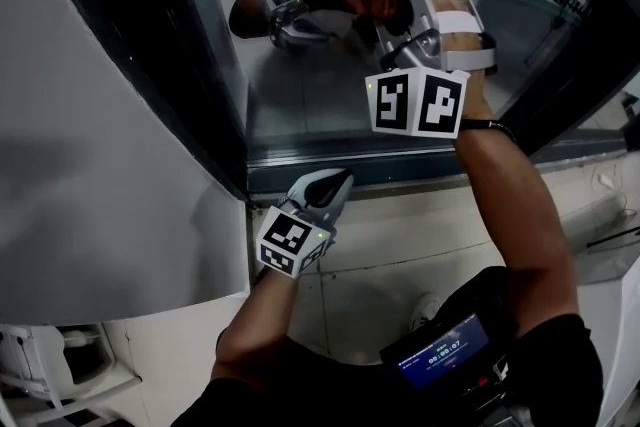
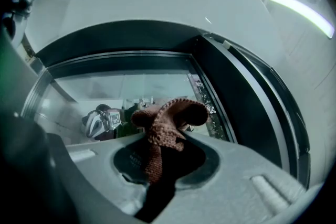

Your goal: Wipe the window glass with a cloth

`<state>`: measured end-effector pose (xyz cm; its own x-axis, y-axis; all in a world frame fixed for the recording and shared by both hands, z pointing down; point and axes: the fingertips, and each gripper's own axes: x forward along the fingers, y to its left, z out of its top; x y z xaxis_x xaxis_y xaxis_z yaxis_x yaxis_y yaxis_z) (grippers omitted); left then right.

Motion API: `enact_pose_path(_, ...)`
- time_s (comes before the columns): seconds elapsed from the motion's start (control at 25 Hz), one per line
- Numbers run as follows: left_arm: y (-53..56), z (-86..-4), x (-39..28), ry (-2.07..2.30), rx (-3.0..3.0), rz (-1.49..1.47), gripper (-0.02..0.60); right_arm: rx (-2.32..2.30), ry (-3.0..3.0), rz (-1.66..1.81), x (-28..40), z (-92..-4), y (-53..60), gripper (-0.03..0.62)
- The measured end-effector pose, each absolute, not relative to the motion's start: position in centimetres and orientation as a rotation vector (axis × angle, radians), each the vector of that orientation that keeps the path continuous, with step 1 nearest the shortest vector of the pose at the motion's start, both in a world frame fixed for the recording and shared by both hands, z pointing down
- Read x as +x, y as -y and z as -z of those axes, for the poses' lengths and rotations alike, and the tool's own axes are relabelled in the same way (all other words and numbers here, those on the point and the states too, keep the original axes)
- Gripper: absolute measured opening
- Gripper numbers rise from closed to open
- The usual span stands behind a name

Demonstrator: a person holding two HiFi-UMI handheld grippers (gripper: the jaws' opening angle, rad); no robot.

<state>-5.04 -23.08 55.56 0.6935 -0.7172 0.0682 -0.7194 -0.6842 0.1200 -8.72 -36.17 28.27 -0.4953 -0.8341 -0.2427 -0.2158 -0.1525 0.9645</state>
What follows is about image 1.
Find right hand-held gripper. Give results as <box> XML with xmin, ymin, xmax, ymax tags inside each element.
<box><xmin>364</xmin><ymin>0</ymin><xmax>499</xmax><ymax>139</ymax></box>

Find black bent rod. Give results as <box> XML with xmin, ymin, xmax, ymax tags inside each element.
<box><xmin>584</xmin><ymin>225</ymin><xmax>640</xmax><ymax>250</ymax></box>

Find white side table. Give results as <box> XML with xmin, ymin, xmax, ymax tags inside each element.
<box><xmin>0</xmin><ymin>322</ymin><xmax>56</xmax><ymax>427</ymax></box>

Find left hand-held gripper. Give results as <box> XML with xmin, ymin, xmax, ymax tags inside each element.
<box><xmin>255</xmin><ymin>168</ymin><xmax>355</xmax><ymax>279</ymax></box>

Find large white cabinet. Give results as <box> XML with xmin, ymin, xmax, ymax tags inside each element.
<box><xmin>562</xmin><ymin>194</ymin><xmax>640</xmax><ymax>427</ymax></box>

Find clear glass window pane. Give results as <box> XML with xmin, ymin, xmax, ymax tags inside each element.
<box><xmin>169</xmin><ymin>0</ymin><xmax>609</xmax><ymax>164</ymax></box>

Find person's black shirt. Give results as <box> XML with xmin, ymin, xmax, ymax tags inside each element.
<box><xmin>169</xmin><ymin>312</ymin><xmax>606</xmax><ymax>427</ymax></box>

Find white plastic rack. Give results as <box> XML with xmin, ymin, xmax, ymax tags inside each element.
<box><xmin>47</xmin><ymin>322</ymin><xmax>144</xmax><ymax>416</ymax></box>

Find person's black trousers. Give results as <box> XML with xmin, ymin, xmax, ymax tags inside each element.
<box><xmin>432</xmin><ymin>264</ymin><xmax>516</xmax><ymax>331</ymax></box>

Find person's right forearm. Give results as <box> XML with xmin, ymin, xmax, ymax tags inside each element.
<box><xmin>452</xmin><ymin>69</ymin><xmax>577</xmax><ymax>337</ymax></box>

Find person's right hand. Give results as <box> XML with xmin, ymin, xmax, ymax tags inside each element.
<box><xmin>432</xmin><ymin>0</ymin><xmax>495</xmax><ymax>55</ymax></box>

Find black wristband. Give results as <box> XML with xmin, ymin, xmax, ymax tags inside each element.
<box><xmin>459</xmin><ymin>116</ymin><xmax>517</xmax><ymax>142</ymax></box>

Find person's white shoe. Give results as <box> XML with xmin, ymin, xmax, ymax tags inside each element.
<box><xmin>409</xmin><ymin>292</ymin><xmax>445</xmax><ymax>334</ymax></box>

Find person's left forearm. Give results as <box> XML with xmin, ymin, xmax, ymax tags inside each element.
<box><xmin>209</xmin><ymin>267</ymin><xmax>304</xmax><ymax>384</ymax></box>

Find partly frosted glass pane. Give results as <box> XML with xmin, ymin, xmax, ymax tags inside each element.
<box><xmin>574</xmin><ymin>79</ymin><xmax>640</xmax><ymax>136</ymax></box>

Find chest-mounted timer display device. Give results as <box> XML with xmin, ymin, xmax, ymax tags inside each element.
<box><xmin>379</xmin><ymin>309</ymin><xmax>519</xmax><ymax>399</ymax></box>

